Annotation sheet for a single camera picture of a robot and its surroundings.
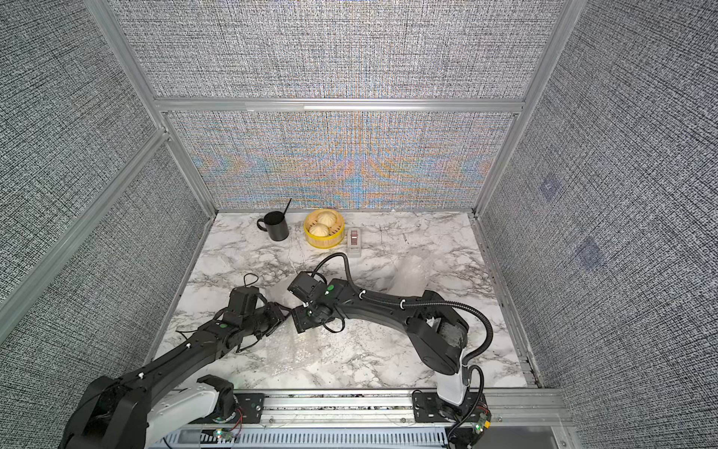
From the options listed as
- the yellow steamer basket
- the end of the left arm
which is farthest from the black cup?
the end of the left arm

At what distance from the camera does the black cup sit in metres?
1.08

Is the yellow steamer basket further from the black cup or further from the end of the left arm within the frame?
the end of the left arm

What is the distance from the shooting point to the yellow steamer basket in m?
1.08
